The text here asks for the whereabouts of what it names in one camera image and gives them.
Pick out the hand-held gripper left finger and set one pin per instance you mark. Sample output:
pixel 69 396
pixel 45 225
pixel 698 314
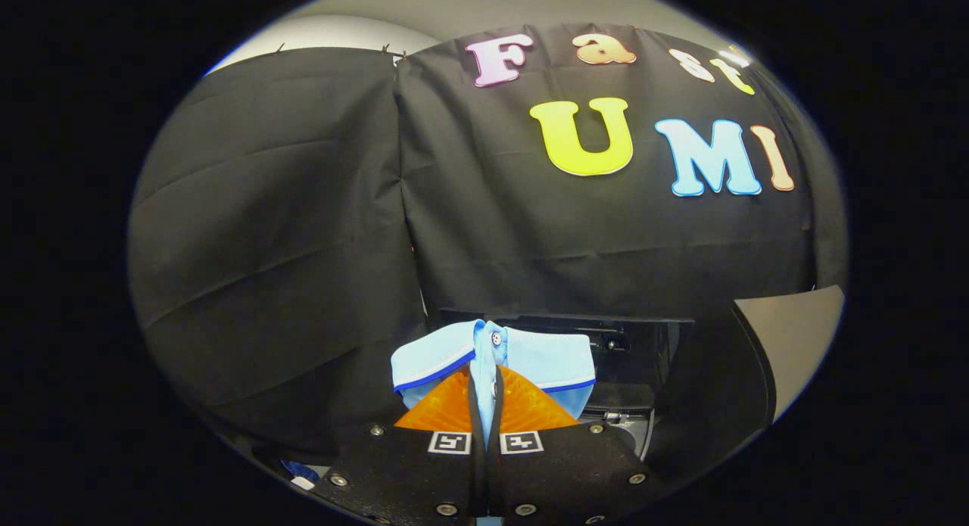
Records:
pixel 424 480

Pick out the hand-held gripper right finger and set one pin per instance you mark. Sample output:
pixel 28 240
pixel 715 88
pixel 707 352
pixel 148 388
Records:
pixel 560 477

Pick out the grey washing machine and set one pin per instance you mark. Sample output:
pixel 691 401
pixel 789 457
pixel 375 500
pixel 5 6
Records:
pixel 624 405

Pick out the light blue polo shirt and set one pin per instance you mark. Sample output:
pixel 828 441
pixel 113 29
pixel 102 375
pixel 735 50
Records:
pixel 545 359

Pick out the beige cabinet with grey top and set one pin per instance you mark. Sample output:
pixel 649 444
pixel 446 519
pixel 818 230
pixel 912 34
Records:
pixel 795 337

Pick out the black backdrop cloth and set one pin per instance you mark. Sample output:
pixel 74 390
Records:
pixel 288 231

